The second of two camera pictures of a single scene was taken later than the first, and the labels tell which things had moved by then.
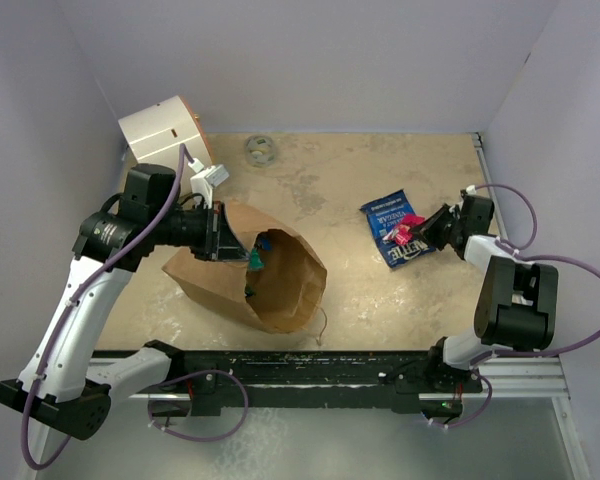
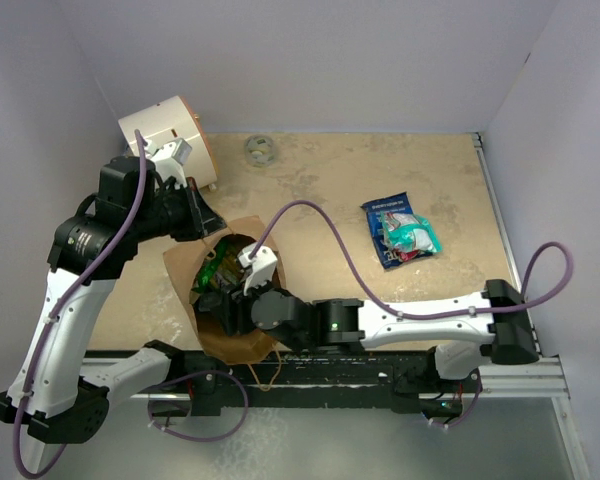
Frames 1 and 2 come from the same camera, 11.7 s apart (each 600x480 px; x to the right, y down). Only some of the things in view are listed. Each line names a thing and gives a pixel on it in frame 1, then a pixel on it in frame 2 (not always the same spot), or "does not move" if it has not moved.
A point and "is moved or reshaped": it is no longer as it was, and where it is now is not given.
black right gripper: x=428 y=227 to x=232 y=301
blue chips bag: x=383 y=215 does not move
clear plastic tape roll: x=260 y=150 does not move
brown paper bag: x=283 y=295 to x=208 y=314
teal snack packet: x=256 y=262 is moved or reshaped
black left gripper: x=219 y=242 to x=200 y=221
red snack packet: x=402 y=234 to x=405 y=256
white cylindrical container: x=155 y=134 does not move
